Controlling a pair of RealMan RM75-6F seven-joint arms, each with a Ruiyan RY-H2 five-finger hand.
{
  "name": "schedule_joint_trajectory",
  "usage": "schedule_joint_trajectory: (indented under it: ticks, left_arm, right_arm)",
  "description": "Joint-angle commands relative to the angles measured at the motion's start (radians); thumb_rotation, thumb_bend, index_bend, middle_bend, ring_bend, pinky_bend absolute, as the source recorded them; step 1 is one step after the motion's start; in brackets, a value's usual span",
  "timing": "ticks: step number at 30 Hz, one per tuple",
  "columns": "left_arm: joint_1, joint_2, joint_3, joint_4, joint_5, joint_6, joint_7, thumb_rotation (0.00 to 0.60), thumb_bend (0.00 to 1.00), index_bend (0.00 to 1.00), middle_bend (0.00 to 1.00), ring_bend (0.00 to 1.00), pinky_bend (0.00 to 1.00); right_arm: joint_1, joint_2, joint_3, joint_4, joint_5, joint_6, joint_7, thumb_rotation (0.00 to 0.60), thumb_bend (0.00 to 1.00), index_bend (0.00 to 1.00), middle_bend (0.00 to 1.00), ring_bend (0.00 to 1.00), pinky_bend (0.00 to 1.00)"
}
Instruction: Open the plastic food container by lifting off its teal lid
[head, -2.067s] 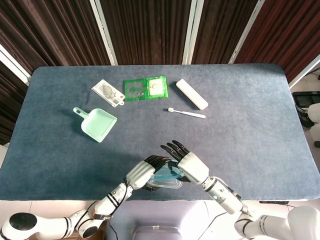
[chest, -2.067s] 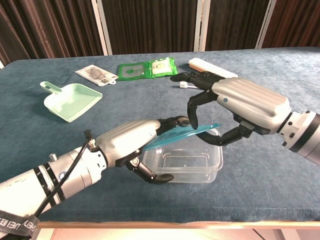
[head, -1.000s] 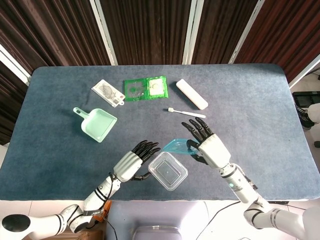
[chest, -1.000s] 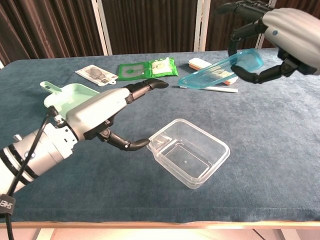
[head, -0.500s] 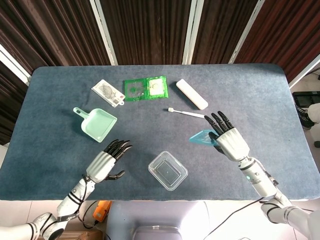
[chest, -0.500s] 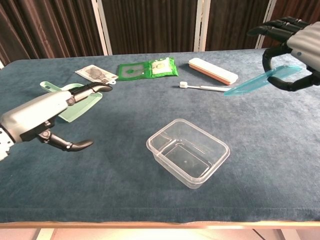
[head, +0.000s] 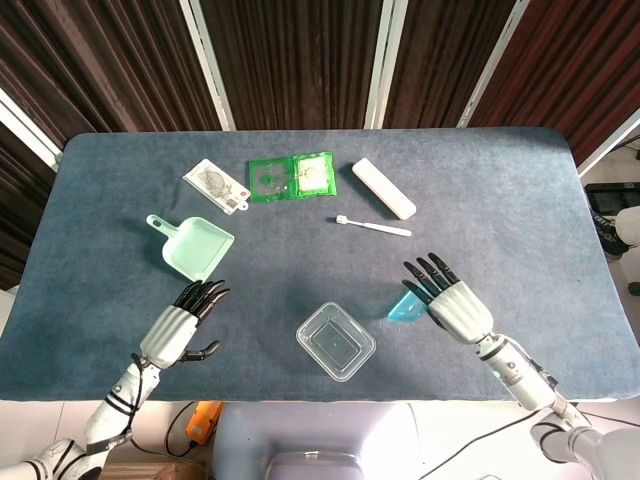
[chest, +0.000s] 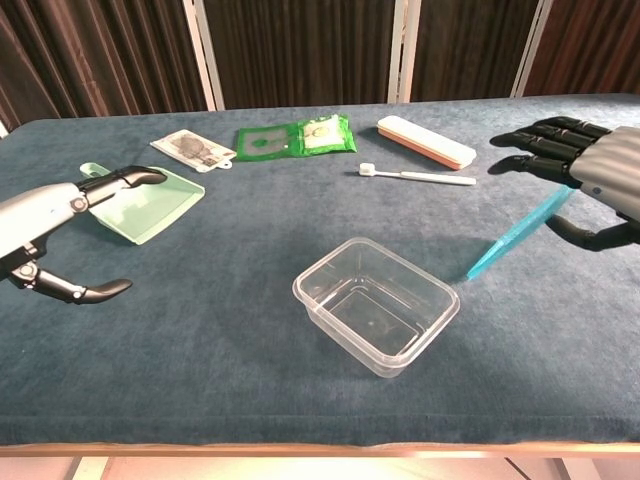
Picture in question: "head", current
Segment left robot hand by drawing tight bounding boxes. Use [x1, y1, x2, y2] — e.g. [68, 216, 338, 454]
[139, 279, 232, 371]

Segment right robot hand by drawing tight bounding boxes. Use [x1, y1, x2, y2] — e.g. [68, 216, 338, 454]
[402, 252, 497, 347]

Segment blue transparent plastic container lid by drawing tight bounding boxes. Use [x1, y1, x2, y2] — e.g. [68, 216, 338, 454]
[387, 291, 431, 324]

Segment clear plastic container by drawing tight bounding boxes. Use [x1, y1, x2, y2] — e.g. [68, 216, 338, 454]
[295, 300, 377, 384]

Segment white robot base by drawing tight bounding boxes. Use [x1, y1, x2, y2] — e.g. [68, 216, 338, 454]
[212, 399, 424, 480]

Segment mint green plastic dustpan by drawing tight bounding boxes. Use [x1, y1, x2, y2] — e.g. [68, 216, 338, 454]
[145, 213, 236, 287]

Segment orange device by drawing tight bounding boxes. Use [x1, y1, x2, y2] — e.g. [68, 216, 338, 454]
[185, 400, 224, 445]

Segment blue felt table cover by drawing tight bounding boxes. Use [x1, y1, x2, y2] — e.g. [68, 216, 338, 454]
[0, 127, 640, 404]

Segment white toothbrush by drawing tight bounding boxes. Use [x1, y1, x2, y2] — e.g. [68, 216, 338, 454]
[335, 214, 413, 238]

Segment white toothbrush case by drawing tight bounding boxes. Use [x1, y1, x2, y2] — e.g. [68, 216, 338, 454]
[351, 157, 418, 220]

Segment white printed hanging packet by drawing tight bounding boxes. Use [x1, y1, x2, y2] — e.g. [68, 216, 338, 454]
[182, 158, 251, 216]

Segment white round object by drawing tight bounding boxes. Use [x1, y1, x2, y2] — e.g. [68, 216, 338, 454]
[614, 205, 640, 257]

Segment black case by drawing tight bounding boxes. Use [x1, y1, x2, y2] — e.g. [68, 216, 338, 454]
[584, 182, 640, 216]

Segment green plastic packet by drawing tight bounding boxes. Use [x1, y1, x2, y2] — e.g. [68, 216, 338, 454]
[247, 151, 338, 205]

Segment brown slatted partition panel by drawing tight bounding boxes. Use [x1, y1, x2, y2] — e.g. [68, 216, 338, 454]
[382, 0, 529, 130]
[457, 0, 640, 176]
[199, 0, 399, 132]
[0, 0, 236, 166]
[0, 89, 64, 291]

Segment black cable of orange device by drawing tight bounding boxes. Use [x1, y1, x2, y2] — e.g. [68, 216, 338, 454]
[165, 401, 201, 458]

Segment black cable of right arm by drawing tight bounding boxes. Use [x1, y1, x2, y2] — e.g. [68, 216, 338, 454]
[418, 413, 551, 480]

